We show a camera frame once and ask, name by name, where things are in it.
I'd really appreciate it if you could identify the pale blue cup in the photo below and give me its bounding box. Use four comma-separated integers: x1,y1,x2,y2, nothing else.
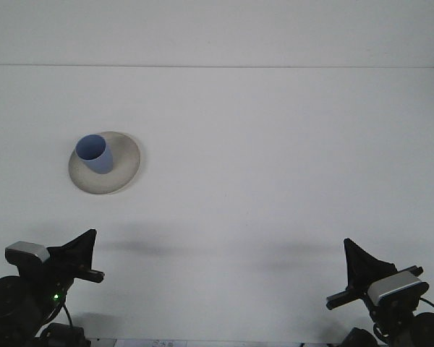
75,134,114,175

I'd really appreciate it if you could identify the pale round plate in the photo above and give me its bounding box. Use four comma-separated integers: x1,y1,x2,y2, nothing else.
68,130,142,196

